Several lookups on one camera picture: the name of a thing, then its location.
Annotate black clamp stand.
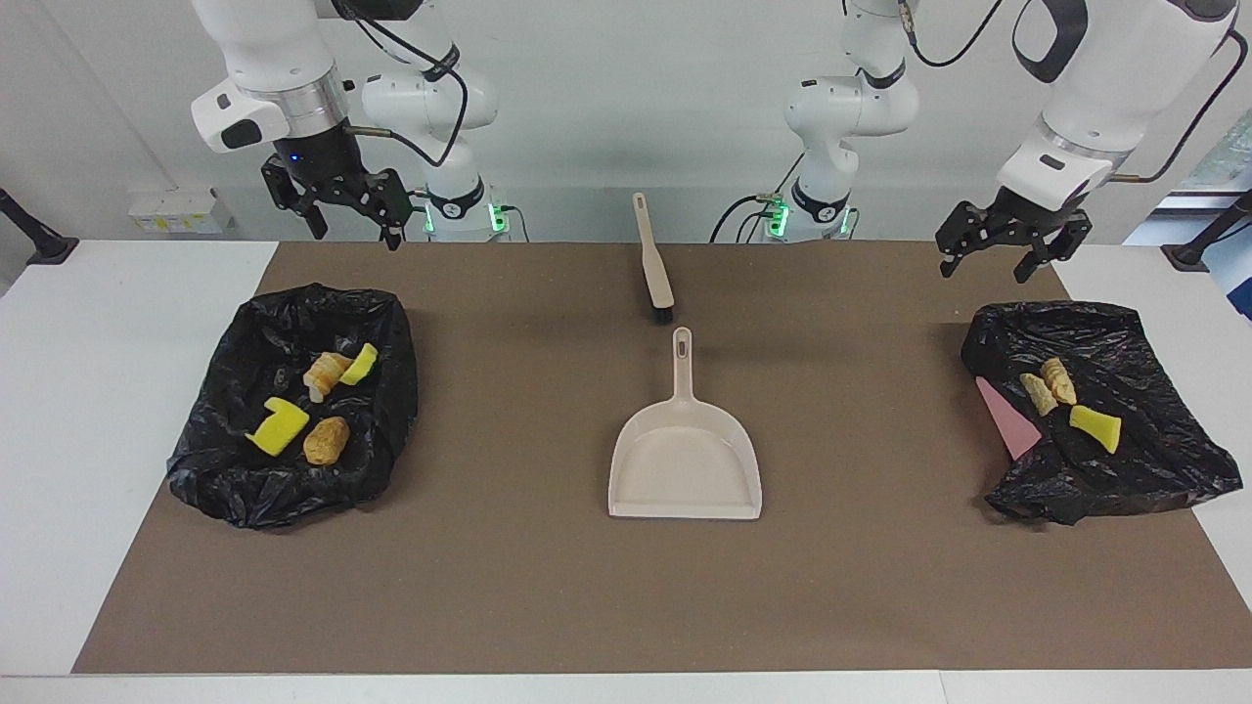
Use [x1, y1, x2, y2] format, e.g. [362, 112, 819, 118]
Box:
[1161, 191, 1252, 273]
[0, 188, 79, 266]

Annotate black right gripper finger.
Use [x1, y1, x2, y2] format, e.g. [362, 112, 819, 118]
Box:
[260, 156, 329, 241]
[364, 168, 414, 252]

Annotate brown bread roll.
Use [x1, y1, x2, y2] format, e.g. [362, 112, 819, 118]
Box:
[302, 417, 351, 466]

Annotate beige hand brush black bristles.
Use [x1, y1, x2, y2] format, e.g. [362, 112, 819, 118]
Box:
[632, 192, 676, 326]

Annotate beige plastic dustpan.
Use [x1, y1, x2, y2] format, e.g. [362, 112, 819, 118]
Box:
[608, 327, 763, 521]

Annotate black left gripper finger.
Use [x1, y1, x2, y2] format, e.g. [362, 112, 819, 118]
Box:
[1013, 210, 1094, 285]
[935, 202, 1004, 281]

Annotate pink bin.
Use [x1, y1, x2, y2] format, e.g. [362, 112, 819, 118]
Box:
[976, 376, 1046, 462]

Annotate green and yellow sponge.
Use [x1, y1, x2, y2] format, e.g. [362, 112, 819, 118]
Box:
[339, 342, 380, 386]

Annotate large yellow sponge piece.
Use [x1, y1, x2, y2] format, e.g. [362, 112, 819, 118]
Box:
[245, 396, 311, 458]

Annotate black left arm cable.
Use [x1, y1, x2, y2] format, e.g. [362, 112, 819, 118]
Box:
[898, 0, 1252, 185]

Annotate pale crusty bread piece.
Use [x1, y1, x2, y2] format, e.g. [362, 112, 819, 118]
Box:
[302, 351, 354, 404]

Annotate black left base cable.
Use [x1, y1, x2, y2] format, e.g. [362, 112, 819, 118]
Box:
[709, 152, 805, 243]

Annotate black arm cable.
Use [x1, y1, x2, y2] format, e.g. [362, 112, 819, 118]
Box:
[333, 0, 470, 169]
[898, 0, 1252, 185]

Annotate small pale bread chunk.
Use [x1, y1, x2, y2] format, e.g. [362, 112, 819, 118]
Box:
[1019, 372, 1059, 418]

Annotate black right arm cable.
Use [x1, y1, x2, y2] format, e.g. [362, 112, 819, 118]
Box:
[333, 0, 470, 169]

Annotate orange croissant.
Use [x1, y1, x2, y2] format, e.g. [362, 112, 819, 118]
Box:
[1041, 357, 1079, 407]

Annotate open bin with black bag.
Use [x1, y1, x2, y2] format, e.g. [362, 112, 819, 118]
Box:
[166, 284, 420, 531]

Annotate small yellow sponge piece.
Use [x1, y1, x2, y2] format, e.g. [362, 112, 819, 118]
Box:
[1069, 405, 1124, 455]

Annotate white box on table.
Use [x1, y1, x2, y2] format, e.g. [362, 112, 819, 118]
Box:
[127, 188, 234, 236]

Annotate brown table mat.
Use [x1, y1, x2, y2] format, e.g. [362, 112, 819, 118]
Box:
[71, 242, 1252, 676]

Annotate crumpled black trash bag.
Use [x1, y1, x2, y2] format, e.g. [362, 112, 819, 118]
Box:
[961, 300, 1244, 527]

